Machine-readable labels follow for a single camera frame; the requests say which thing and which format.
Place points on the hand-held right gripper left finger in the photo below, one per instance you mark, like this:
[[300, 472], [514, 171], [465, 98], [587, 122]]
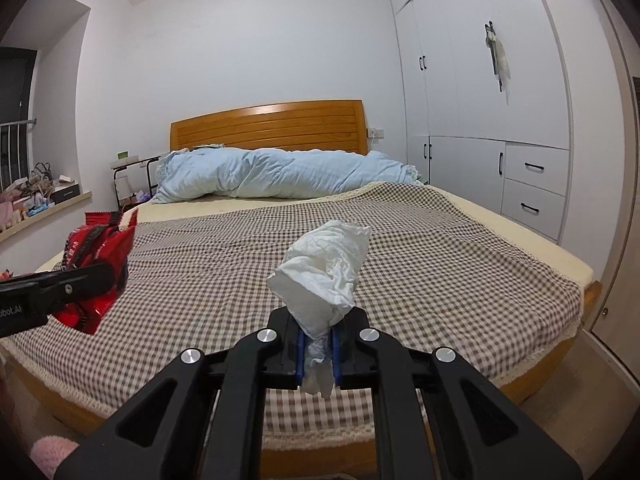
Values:
[[285, 355]]

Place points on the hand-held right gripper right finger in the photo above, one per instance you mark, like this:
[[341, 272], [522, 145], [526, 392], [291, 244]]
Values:
[[350, 355]]

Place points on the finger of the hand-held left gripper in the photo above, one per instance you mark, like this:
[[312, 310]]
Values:
[[80, 282]]

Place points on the red snack bag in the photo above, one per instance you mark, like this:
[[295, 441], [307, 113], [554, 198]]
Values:
[[95, 245]]

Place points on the white tissue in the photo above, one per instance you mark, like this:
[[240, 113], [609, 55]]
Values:
[[320, 270]]

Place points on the red patterned packet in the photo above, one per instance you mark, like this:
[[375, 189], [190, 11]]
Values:
[[6, 275]]

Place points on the black box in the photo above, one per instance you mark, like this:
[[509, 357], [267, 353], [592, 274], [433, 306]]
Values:
[[65, 194]]

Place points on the windowsill clutter pile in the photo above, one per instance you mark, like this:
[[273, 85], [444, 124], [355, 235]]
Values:
[[25, 200]]

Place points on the small purple item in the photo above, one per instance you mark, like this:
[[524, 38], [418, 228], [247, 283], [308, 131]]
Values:
[[141, 196]]

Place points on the black metal bedside table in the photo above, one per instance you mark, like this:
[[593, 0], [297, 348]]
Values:
[[135, 170]]

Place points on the black window railing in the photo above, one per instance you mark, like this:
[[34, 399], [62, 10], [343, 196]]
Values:
[[15, 150]]

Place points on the light blue duvet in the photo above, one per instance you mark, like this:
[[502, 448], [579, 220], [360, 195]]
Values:
[[280, 172]]

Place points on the cream bed sheet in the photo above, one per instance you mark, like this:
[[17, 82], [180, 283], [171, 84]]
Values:
[[525, 240]]

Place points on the wooden bed with checkered cover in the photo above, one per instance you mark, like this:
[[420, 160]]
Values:
[[265, 125]]

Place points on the white wardrobe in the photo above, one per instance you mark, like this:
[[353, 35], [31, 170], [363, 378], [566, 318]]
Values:
[[475, 110]]

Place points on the pale hanging bag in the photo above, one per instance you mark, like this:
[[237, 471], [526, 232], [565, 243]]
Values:
[[501, 60]]

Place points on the white wall socket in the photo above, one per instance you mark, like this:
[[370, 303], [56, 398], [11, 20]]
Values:
[[376, 133]]

